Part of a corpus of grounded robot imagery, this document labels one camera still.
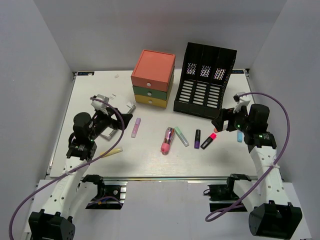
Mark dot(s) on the pastel green highlighter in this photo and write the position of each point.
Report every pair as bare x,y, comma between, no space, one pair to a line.
181,136

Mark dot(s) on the black purple highlighter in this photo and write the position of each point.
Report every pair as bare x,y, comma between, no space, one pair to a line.
197,139

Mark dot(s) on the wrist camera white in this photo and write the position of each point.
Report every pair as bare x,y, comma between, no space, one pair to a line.
99,103
241,99

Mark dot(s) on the pastel purple highlighter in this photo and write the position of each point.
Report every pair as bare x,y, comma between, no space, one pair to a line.
135,127

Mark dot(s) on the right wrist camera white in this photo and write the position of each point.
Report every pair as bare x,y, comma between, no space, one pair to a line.
241,99

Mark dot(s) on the green drawer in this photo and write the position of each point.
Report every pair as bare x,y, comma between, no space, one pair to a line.
153,93

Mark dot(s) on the orange top drawer box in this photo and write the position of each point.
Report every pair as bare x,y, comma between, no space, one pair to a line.
153,70

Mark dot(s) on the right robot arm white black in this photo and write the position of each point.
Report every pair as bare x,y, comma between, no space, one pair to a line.
271,213

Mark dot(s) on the pink metallic pen toy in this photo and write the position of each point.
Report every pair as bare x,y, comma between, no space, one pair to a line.
168,138

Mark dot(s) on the pastel yellow highlighter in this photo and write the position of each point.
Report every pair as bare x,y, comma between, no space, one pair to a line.
112,152

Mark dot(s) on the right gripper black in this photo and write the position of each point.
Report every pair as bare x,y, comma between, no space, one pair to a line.
228,114

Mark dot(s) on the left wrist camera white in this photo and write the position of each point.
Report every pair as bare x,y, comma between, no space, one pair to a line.
99,103

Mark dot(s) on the black pink highlighter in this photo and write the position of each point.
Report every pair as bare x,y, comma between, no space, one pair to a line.
208,141

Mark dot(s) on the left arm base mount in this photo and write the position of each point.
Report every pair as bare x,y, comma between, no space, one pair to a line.
109,196

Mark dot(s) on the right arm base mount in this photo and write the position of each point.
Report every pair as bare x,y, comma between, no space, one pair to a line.
222,195

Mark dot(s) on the black file organizer rack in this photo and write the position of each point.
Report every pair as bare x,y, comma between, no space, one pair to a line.
203,81

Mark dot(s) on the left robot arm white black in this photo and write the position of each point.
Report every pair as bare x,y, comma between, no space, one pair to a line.
73,192

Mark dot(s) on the pastel blue highlighter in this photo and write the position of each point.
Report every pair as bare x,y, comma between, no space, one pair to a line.
239,137

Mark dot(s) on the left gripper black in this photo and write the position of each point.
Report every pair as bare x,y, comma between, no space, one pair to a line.
113,122

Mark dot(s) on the white spiral notebook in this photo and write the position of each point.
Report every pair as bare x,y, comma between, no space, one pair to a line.
120,104

